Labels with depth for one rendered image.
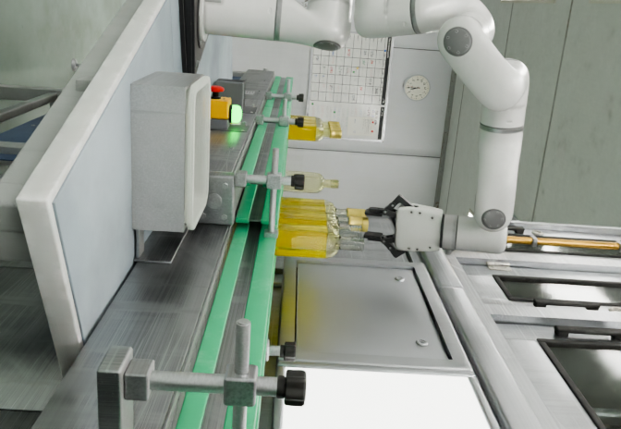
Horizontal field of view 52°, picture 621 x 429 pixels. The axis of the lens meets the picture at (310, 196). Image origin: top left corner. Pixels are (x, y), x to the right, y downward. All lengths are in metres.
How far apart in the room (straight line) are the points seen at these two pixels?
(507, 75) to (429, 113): 6.13
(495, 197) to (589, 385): 0.38
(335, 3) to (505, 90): 0.40
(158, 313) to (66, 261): 0.18
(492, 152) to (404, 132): 6.04
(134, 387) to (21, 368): 0.64
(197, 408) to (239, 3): 0.86
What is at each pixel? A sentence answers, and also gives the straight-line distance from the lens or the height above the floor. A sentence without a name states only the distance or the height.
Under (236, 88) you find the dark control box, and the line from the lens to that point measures 1.80.
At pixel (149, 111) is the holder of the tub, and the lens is 0.94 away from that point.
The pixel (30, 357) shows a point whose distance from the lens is 1.21.
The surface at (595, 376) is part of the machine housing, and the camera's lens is 1.34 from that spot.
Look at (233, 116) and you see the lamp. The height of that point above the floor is 0.84.
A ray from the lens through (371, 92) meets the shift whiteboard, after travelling 7.17.
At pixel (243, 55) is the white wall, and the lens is 7.13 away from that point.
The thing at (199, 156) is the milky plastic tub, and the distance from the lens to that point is 1.11.
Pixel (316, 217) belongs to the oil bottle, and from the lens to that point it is 1.33.
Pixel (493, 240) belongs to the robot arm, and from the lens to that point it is 1.37.
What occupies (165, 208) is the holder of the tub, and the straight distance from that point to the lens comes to 0.97.
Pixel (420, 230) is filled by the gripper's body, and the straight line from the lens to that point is 1.38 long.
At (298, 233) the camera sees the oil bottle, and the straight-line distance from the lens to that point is 1.26.
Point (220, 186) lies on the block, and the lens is 1.15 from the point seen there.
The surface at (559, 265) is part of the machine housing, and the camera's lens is 1.81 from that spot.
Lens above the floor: 0.99
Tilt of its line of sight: 2 degrees up
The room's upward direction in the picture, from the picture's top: 94 degrees clockwise
